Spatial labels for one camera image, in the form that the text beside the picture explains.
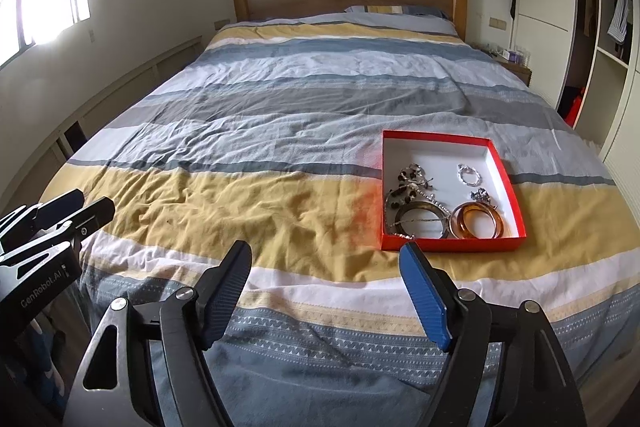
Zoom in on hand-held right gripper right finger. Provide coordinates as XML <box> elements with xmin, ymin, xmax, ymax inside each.
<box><xmin>399</xmin><ymin>241</ymin><xmax>588</xmax><ymax>427</ymax></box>

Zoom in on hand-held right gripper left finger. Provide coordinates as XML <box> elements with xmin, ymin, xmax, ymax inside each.
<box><xmin>62</xmin><ymin>240</ymin><xmax>253</xmax><ymax>427</ymax></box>

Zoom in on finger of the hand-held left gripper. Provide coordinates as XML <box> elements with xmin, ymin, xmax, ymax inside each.
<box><xmin>0</xmin><ymin>188</ymin><xmax>86</xmax><ymax>235</ymax></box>
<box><xmin>27</xmin><ymin>196</ymin><xmax>116</xmax><ymax>254</ymax></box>

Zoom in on thin silver necklace chain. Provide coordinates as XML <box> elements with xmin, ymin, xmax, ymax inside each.
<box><xmin>387</xmin><ymin>214</ymin><xmax>446</xmax><ymax>241</ymax></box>

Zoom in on dark grey bangle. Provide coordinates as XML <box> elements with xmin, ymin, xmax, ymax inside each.
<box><xmin>392</xmin><ymin>201</ymin><xmax>451</xmax><ymax>241</ymax></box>

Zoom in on amber bangle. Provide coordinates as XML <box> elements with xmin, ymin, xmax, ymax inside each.
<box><xmin>449</xmin><ymin>201</ymin><xmax>506</xmax><ymax>240</ymax></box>

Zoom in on black white beaded bracelet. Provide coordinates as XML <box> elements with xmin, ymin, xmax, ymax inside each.
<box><xmin>386</xmin><ymin>179</ymin><xmax>427</xmax><ymax>210</ymax></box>

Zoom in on silver link bracelet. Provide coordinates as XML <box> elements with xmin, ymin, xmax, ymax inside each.
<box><xmin>456</xmin><ymin>163</ymin><xmax>484</xmax><ymax>188</ymax></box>

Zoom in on red cardboard box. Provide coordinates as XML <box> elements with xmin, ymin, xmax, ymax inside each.
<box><xmin>381</xmin><ymin>129</ymin><xmax>528</xmax><ymax>253</ymax></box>

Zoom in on blue printed cloth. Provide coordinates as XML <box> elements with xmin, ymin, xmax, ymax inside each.
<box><xmin>10</xmin><ymin>322</ymin><xmax>63</xmax><ymax>427</ymax></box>

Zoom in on striped duvet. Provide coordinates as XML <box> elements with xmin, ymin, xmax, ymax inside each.
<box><xmin>40</xmin><ymin>13</ymin><xmax>621</xmax><ymax>427</ymax></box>

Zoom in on red item in wardrobe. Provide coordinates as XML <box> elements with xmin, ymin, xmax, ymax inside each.
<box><xmin>564</xmin><ymin>87</ymin><xmax>585</xmax><ymax>126</ymax></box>

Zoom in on wooden nightstand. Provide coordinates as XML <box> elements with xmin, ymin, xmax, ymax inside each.
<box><xmin>482</xmin><ymin>49</ymin><xmax>532</xmax><ymax>86</ymax></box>

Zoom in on small items on nightstand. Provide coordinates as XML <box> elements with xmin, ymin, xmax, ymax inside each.
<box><xmin>485</xmin><ymin>44</ymin><xmax>530</xmax><ymax>64</ymax></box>

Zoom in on striped pillow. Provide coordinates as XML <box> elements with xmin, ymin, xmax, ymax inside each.
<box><xmin>344</xmin><ymin>5</ymin><xmax>451</xmax><ymax>20</ymax></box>

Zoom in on light hanging garment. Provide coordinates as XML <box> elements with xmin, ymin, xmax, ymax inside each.
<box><xmin>607</xmin><ymin>0</ymin><xmax>633</xmax><ymax>45</ymax></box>

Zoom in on white low wall cabinet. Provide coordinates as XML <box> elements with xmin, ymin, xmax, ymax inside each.
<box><xmin>0</xmin><ymin>36</ymin><xmax>203</xmax><ymax>195</ymax></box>

